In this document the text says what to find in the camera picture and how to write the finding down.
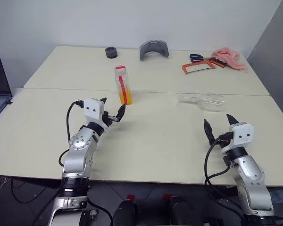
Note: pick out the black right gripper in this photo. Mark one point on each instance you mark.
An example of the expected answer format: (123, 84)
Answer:
(225, 142)

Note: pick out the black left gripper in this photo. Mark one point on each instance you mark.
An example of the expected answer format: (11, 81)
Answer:
(109, 118)

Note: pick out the bottle with orange liquid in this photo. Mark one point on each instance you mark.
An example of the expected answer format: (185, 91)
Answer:
(125, 94)

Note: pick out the clear plastic container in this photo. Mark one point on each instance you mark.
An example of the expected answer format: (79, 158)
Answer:
(212, 102)

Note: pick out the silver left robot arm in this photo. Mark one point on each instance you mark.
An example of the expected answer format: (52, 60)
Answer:
(76, 160)

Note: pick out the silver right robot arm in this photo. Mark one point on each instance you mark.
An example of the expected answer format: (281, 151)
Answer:
(250, 171)

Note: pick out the black round cap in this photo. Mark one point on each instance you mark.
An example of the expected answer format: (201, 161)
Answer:
(111, 53)

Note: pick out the grey curved plastic part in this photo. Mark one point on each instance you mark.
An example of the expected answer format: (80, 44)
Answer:
(143, 50)

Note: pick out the orange hacksaw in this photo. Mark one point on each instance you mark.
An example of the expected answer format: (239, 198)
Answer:
(185, 68)

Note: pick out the pink fluffy cloth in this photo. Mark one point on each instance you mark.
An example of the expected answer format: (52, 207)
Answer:
(228, 56)

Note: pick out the red tab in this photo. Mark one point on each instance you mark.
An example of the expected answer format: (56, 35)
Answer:
(131, 197)
(167, 196)

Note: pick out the dark rounded shape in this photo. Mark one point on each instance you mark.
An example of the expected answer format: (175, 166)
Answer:
(125, 213)
(180, 212)

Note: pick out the black box with white knob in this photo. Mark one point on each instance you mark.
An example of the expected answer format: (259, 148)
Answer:
(89, 217)

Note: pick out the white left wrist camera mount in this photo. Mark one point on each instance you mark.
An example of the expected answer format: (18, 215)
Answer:
(93, 109)

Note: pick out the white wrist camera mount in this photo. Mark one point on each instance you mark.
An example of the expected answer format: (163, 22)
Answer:
(93, 109)
(243, 134)

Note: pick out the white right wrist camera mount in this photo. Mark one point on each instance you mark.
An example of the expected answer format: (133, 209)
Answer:
(243, 134)

